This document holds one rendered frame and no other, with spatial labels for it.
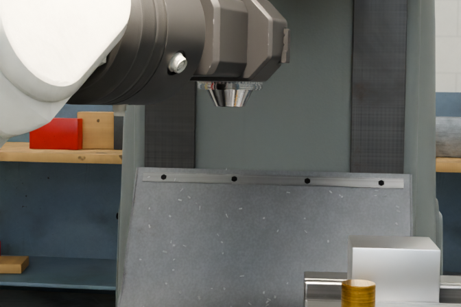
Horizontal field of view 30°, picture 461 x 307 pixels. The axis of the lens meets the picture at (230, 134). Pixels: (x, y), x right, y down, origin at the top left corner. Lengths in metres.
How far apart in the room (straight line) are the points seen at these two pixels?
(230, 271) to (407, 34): 0.33
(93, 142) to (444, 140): 1.77
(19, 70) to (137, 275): 0.65
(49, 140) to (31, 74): 4.15
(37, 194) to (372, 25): 4.28
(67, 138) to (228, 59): 3.94
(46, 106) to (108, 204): 4.68
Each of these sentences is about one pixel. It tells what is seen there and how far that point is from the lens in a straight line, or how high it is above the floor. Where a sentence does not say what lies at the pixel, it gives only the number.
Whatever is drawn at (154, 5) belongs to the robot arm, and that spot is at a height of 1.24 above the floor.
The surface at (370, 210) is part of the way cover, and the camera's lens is 0.98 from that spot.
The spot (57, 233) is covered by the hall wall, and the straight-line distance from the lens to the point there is 5.15.
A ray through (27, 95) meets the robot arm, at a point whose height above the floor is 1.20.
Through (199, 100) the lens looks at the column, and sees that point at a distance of 1.01.
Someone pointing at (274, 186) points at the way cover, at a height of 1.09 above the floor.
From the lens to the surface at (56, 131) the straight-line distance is 4.49.
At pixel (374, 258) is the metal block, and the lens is 0.60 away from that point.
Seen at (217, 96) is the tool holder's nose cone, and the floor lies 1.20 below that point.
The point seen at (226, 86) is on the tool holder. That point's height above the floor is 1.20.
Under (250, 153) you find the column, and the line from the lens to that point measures 1.00.
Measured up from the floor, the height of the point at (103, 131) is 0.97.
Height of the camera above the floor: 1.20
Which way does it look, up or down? 3 degrees down
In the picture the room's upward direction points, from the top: 1 degrees clockwise
